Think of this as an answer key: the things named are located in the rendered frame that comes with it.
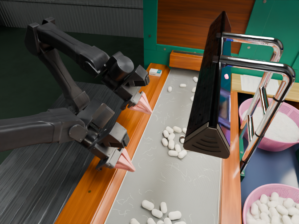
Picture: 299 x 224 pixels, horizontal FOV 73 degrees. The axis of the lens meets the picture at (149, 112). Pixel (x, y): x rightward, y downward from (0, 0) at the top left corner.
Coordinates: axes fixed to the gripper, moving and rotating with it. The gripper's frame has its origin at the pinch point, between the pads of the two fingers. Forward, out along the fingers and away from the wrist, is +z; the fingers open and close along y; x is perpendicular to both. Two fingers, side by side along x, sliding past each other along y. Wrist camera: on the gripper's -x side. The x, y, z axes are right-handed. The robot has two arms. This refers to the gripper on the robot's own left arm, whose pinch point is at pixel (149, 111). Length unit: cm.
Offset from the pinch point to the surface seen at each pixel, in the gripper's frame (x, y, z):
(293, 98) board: -31, 35, 48
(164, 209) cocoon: -1.1, -27.4, 15.8
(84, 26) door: 180, 251, -94
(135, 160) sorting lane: 9.3, -13.6, 6.6
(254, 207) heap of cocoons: -16.0, -19.0, 35.5
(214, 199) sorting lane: -8.5, -19.6, 27.2
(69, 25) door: 198, 248, -115
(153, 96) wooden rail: 10.0, 20.6, 2.9
